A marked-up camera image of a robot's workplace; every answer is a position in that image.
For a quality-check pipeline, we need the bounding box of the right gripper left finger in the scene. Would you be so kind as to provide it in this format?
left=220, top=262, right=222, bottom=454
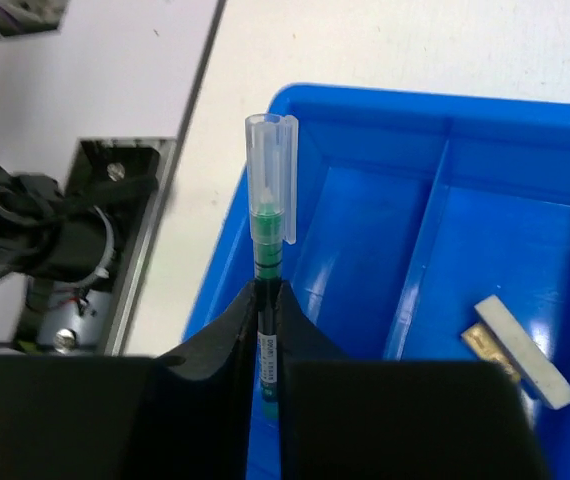
left=0, top=283, right=257, bottom=479

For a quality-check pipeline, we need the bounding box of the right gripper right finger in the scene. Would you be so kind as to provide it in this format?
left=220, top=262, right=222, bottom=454
left=276, top=283, right=550, bottom=479

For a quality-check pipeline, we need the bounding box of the grey white eraser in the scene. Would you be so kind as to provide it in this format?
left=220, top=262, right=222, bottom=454
left=474, top=295, right=570, bottom=410

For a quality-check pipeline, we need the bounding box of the green ink pen refill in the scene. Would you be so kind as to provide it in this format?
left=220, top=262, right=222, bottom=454
left=245, top=113, right=299, bottom=421

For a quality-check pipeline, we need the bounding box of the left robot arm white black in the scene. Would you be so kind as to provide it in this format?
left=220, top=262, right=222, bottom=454
left=0, top=141, right=160, bottom=291

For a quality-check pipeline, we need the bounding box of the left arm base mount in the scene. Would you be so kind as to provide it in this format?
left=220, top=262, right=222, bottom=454
left=14, top=138, right=177, bottom=355

